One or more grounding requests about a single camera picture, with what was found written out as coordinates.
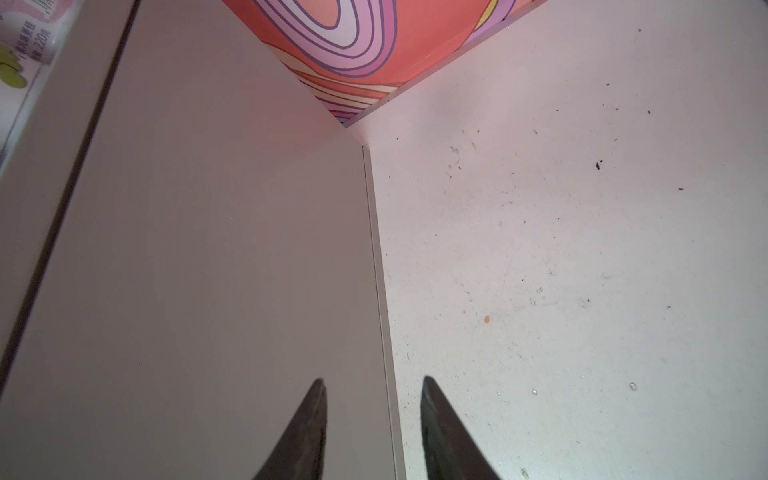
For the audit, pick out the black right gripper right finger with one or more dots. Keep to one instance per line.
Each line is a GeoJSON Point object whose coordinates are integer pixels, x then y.
{"type": "Point", "coordinates": [449, 450]}

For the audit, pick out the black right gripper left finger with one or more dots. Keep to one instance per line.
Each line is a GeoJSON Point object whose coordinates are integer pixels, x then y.
{"type": "Point", "coordinates": [300, 452]}

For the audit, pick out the can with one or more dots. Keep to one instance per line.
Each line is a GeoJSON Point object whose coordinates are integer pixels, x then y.
{"type": "Point", "coordinates": [32, 33]}

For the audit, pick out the grey metal cabinet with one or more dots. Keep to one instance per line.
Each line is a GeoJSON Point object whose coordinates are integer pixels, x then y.
{"type": "Point", "coordinates": [217, 255]}

